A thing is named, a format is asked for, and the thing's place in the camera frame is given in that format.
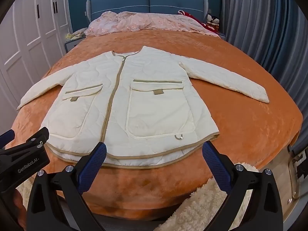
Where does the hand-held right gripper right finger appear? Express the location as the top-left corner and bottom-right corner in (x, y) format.
(202, 141), (283, 231)

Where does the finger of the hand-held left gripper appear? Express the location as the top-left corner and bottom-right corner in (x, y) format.
(23, 126), (50, 150)
(0, 129), (15, 150)

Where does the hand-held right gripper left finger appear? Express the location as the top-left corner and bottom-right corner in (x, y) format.
(26, 142), (107, 231)

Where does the cream quilted jacket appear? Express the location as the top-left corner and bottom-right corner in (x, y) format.
(17, 45), (269, 169)

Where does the orange plush blanket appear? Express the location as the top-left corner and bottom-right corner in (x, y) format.
(12, 28), (303, 222)

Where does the transparent plastic object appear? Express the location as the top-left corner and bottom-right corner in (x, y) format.
(287, 147), (308, 200)

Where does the white wardrobe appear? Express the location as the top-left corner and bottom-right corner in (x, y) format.
(0, 0), (70, 111)

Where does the blue nightstand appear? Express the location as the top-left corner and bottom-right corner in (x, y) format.
(64, 38), (83, 53)

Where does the pale yellow cloth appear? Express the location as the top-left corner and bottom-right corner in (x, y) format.
(66, 28), (87, 40)

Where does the red cloth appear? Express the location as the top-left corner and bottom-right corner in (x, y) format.
(178, 10), (218, 33)

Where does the grey curtain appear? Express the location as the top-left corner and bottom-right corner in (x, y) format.
(221, 0), (308, 116)

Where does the pink floral quilt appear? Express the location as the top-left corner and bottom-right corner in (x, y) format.
(84, 11), (220, 37)

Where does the blue upholstered headboard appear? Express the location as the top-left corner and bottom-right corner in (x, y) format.
(86, 0), (209, 27)

